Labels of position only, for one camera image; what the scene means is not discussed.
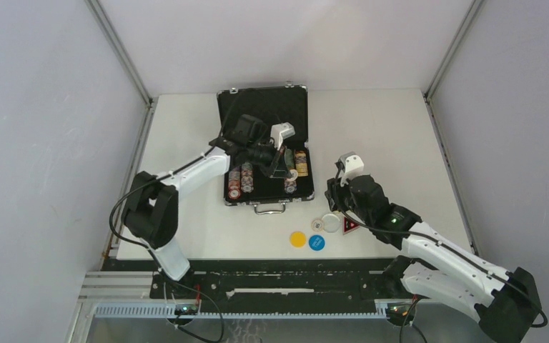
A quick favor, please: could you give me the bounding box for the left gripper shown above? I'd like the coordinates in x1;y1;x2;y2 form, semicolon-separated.
246;139;292;179

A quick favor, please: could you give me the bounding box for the red triangular card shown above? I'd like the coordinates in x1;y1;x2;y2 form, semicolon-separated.
342;218;361;235

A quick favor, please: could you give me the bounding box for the shrink-wrapped blue chip stack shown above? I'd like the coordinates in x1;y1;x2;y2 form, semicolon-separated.
228;167;242;193

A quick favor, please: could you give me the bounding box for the white dealer button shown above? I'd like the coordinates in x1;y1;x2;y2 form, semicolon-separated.
321;213;342;233

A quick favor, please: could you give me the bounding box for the red five poker chip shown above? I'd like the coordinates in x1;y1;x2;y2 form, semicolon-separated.
228;189;242;200

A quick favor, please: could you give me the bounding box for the yellow chip stack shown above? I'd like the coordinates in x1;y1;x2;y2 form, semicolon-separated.
295;150;309;177

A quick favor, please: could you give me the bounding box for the blue round button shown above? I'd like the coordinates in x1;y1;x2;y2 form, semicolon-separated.
308;234;326;252

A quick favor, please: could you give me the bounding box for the yellow round button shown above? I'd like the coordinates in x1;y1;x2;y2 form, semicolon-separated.
290;232;307;248

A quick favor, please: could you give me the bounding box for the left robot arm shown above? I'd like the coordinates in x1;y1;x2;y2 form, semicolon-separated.
117;114;295;298

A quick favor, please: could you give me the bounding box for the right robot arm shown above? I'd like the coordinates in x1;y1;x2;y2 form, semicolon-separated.
325;175;548;342

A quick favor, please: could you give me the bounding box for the black aluminium poker case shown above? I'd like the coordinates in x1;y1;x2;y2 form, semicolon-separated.
217;86;315;206

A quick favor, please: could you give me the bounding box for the right circuit board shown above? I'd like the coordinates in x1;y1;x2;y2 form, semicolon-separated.
386;304;411;317

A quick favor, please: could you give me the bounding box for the circuit board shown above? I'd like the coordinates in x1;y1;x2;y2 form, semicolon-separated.
386;304;411;317
174;304;199;317

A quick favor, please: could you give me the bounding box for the left circuit board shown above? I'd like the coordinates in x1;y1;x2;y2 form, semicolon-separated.
174;304;199;317

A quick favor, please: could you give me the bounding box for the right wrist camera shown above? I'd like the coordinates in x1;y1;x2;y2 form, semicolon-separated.
338;151;364;187

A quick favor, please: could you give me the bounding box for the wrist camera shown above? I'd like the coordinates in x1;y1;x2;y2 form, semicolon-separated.
338;151;364;187
270;122;295;150

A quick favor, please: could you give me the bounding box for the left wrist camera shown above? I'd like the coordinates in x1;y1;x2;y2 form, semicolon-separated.
270;122;295;150

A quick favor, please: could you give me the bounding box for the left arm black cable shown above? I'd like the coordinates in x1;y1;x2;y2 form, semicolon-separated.
109;87;285;266

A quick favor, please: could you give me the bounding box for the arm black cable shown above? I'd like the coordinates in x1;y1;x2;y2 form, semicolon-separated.
109;87;285;266
329;165;549;329

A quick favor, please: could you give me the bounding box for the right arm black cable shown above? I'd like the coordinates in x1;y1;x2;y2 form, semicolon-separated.
329;165;549;329

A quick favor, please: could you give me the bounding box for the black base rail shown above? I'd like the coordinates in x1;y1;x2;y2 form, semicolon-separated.
149;258;413;315

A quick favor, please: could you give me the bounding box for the grey cable duct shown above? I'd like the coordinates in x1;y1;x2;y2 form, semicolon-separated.
94;302;392;320

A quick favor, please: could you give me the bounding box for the left aluminium frame post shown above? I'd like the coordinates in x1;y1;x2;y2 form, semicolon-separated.
64;0;157;343

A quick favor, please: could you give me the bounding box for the aluminium frame post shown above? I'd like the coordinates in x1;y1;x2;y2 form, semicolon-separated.
422;0;526;343
64;0;157;343

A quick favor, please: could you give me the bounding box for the right aluminium frame post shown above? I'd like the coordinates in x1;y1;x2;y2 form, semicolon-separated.
422;0;526;343

